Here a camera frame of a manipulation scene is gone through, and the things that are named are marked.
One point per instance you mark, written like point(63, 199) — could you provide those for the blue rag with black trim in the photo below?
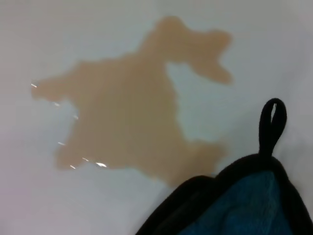
point(232, 203)

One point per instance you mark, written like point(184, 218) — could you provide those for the brown water stain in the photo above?
point(132, 110)

